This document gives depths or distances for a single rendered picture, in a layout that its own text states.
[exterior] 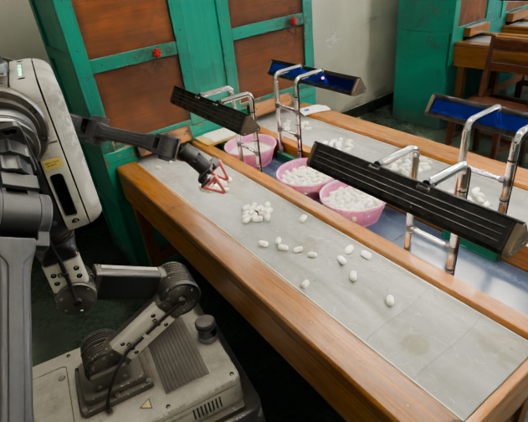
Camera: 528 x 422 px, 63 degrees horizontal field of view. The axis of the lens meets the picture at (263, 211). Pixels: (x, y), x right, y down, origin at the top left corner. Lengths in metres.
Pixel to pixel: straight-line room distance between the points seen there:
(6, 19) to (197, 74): 1.15
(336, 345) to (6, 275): 0.75
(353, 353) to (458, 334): 0.28
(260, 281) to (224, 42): 1.44
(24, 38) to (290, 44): 1.52
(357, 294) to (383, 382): 0.31
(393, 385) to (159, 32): 1.81
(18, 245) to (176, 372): 0.90
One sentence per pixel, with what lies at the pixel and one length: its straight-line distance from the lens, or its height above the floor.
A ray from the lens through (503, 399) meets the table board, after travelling 1.16.
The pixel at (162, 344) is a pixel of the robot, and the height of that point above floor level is 0.48.
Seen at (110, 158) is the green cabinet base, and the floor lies 0.81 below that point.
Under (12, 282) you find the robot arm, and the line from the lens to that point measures 0.74.
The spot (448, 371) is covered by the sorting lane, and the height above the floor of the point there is 0.74.
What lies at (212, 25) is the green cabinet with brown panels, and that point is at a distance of 2.38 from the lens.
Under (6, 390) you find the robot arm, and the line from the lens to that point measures 0.72.
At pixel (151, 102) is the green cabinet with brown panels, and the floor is 1.02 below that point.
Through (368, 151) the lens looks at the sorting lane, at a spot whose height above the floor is 0.74.
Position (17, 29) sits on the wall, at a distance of 3.00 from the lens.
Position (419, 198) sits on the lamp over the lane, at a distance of 1.08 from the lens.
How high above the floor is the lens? 1.63
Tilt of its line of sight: 32 degrees down
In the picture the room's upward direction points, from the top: 7 degrees counter-clockwise
